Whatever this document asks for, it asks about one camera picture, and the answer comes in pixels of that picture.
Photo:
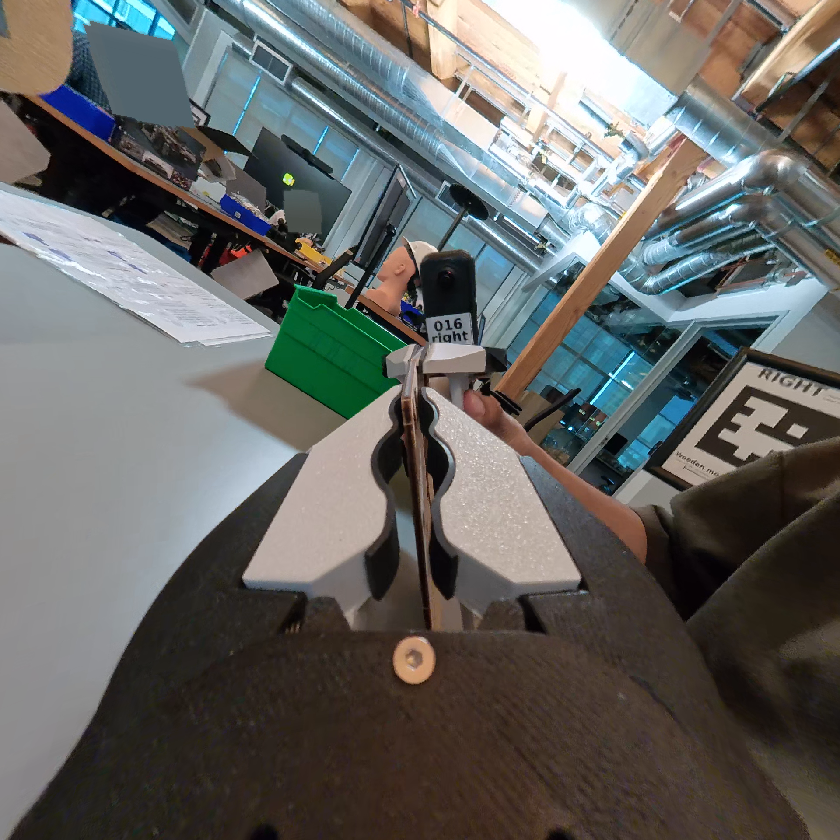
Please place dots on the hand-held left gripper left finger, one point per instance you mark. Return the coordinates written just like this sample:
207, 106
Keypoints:
308, 525

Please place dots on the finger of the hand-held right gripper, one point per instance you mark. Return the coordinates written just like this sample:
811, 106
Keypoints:
401, 364
459, 359

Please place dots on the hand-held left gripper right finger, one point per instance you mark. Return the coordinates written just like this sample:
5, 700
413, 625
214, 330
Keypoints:
512, 525

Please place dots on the wooden puzzle sheet with wheels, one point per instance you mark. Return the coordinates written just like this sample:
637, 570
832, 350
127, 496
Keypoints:
420, 459

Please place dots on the person's right forearm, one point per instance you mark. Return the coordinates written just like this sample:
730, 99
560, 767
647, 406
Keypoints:
590, 505

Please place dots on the grey desk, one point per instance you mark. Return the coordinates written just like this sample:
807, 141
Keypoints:
98, 459

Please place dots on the person's right hand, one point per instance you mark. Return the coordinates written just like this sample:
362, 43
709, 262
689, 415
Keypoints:
492, 417

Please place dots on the white hard hat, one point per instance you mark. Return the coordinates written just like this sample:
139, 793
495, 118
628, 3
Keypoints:
417, 249

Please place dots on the mannequin head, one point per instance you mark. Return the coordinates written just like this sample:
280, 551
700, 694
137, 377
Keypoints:
394, 269

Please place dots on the green plastic bin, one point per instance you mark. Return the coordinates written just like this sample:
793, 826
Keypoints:
328, 354

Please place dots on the black stand pole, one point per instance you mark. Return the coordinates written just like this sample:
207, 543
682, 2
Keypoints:
367, 269

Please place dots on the black disc-topped stand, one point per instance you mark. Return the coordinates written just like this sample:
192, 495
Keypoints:
469, 200

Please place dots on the grey display board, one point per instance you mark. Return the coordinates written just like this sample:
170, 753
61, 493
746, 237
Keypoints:
387, 216

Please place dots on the wooden beam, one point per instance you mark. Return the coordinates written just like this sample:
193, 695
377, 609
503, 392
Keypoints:
604, 262

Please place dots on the large black monitor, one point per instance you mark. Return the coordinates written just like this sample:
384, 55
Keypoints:
315, 197

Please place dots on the small blue parts bin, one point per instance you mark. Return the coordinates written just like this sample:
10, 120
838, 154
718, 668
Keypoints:
72, 108
243, 213

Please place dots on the person's brown shirt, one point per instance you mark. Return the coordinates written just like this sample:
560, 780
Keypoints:
754, 590

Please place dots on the framed marker sign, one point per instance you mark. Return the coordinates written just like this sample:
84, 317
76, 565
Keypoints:
754, 420

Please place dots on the white paper sheet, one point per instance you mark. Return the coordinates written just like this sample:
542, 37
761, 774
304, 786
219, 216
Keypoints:
131, 275

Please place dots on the wooden background table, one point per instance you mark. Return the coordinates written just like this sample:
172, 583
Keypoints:
141, 167

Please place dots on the silver ventilation duct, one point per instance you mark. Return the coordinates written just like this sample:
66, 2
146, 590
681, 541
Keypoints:
394, 79
754, 190

